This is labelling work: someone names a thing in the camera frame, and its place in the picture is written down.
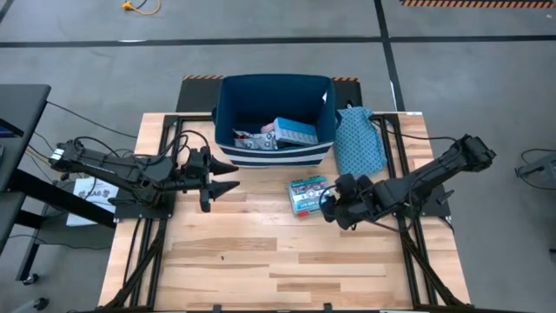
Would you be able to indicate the orange black hazard tape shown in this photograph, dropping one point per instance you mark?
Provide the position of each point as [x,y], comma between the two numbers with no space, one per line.
[478,3]

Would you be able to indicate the green first aid kit box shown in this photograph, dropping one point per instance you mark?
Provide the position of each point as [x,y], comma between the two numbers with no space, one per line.
[304,195]

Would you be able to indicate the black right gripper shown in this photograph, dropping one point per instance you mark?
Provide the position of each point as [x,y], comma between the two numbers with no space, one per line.
[354,202]

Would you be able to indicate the white printed paper sheet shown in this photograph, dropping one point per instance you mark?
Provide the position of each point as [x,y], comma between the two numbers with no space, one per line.
[93,193]

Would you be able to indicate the black caster wheel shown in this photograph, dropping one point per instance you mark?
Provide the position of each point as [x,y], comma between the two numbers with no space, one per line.
[41,303]
[30,279]

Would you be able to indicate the black floor mat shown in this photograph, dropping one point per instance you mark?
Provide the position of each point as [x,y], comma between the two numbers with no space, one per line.
[195,95]

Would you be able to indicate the black desk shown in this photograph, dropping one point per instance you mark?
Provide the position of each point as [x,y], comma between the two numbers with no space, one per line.
[21,108]

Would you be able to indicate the black aluminium table frame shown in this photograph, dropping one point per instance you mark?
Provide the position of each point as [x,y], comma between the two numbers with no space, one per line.
[419,269]
[150,261]

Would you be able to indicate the white blue pill organizer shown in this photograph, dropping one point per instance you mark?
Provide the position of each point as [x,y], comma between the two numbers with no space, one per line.
[295,130]

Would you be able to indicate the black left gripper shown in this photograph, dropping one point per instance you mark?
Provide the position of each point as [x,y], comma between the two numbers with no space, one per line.
[194,171]

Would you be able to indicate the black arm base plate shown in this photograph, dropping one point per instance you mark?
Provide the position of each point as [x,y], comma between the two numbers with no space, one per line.
[438,208]
[143,213]

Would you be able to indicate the white bin tag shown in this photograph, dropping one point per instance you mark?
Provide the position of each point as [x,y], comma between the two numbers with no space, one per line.
[324,96]

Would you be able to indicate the teal patterned folded cloth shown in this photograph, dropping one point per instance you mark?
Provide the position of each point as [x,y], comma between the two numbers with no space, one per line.
[358,143]

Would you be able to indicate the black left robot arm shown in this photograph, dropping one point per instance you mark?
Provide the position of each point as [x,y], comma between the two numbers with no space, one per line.
[113,167]

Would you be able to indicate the clear container with pink lid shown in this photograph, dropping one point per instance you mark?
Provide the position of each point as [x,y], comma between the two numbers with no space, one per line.
[268,128]

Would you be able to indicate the navy white striped fabric bin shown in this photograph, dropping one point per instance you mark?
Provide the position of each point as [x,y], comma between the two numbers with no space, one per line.
[269,97]

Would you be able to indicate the grey device on floor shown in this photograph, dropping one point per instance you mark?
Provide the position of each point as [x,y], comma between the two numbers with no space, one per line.
[543,167]

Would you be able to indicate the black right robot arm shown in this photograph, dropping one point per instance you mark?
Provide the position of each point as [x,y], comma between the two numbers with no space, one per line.
[434,171]

